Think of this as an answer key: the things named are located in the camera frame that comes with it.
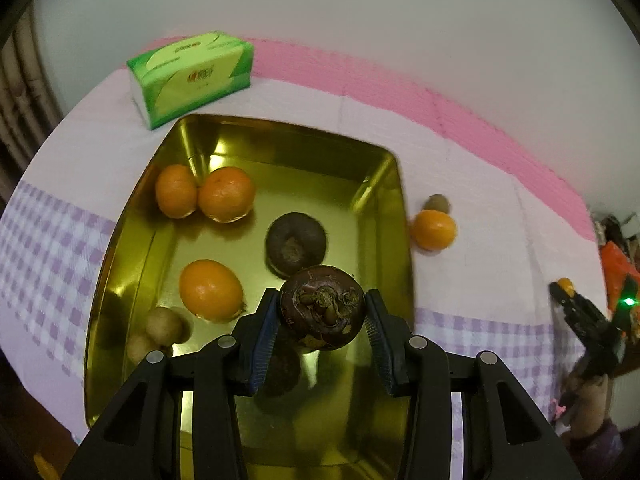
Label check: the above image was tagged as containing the beige patterned curtain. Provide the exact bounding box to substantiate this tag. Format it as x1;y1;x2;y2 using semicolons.
1;8;63;204

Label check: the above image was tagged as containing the large orange fruit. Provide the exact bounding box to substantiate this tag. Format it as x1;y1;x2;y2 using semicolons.
179;259;244;322

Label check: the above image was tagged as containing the dark mangosteen by tin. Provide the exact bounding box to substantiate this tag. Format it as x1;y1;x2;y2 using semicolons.
262;339;302;396

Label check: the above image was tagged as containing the orange bag at right edge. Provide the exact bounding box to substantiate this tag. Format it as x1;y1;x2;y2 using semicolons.
600;242;639;321

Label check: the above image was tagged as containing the small orange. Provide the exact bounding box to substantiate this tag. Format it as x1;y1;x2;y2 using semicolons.
410;210;458;252
198;167;256;223
154;165;198;219
556;278;576;297

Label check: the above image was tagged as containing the dark mangosteen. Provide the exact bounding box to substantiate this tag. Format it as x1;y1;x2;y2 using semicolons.
262;339;302;396
265;212;328;278
279;266;366;351

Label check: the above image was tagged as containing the brown longan fruit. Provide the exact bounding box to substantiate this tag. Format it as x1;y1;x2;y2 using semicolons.
422;194;451;214
126;332;160;365
144;307;191;347

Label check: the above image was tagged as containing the small orange front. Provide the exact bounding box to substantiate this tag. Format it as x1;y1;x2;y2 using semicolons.
154;165;198;219

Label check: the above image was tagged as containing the green tissue pack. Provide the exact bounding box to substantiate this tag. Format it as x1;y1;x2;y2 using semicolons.
126;30;255;129

